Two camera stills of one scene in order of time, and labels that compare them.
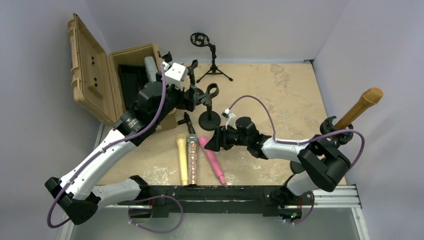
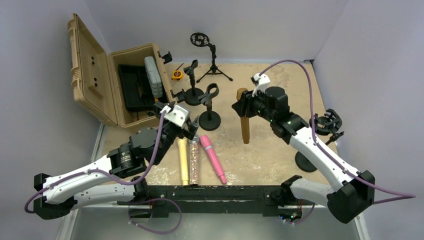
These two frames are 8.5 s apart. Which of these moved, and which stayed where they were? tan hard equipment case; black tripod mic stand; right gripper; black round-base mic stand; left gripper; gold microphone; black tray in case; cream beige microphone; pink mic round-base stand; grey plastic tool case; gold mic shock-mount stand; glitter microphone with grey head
Moved: left gripper; right gripper; gold mic shock-mount stand; gold microphone
Stayed: black tripod mic stand; pink mic round-base stand; cream beige microphone; tan hard equipment case; black tray in case; glitter microphone with grey head; black round-base mic stand; grey plastic tool case
